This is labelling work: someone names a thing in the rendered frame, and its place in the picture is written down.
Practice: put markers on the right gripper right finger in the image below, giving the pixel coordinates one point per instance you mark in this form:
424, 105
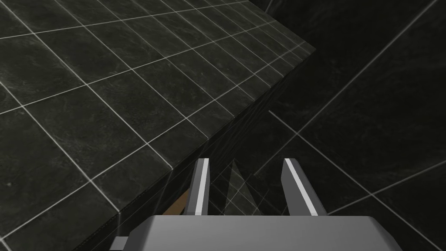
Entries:
299, 191

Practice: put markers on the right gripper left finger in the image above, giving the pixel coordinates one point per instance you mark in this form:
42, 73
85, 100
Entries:
198, 190

